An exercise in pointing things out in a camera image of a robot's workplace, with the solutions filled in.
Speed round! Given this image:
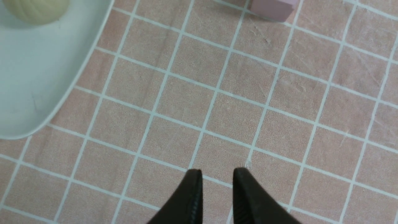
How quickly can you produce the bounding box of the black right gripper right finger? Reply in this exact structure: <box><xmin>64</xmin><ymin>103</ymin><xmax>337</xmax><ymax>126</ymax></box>
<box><xmin>233</xmin><ymin>167</ymin><xmax>300</xmax><ymax>224</ymax></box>

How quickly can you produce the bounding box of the pink cube block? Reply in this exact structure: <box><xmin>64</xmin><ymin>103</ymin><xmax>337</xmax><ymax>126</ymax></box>
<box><xmin>250</xmin><ymin>0</ymin><xmax>299</xmax><ymax>22</ymax></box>

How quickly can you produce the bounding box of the white square plate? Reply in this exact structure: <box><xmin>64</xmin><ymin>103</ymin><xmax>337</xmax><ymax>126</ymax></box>
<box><xmin>0</xmin><ymin>0</ymin><xmax>114</xmax><ymax>139</ymax></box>

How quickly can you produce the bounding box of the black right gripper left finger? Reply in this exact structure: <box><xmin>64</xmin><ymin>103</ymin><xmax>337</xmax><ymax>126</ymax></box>
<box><xmin>148</xmin><ymin>169</ymin><xmax>203</xmax><ymax>224</ymax></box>

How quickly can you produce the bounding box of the beige steamed bun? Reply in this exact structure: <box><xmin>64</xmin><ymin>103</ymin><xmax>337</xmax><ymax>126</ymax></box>
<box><xmin>2</xmin><ymin>0</ymin><xmax>70</xmax><ymax>26</ymax></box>

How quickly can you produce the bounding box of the pink grid tablecloth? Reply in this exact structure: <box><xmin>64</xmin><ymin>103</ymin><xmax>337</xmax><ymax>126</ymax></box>
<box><xmin>1</xmin><ymin>0</ymin><xmax>397</xmax><ymax>224</ymax></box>

